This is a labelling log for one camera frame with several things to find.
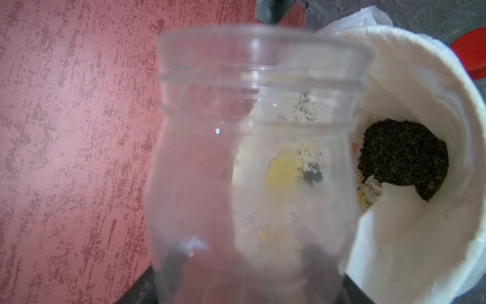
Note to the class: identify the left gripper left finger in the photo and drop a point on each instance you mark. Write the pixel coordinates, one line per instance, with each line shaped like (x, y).
(158, 285)

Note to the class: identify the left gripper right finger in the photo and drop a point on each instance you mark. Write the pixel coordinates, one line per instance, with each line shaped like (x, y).
(324, 283)

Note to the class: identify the jar red lid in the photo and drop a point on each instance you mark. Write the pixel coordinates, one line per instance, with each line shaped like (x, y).
(471, 51)

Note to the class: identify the dark tea leaves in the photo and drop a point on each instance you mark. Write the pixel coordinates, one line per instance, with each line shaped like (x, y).
(404, 154)

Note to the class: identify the white printed bin liner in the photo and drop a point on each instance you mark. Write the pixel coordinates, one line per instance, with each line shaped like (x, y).
(409, 250)

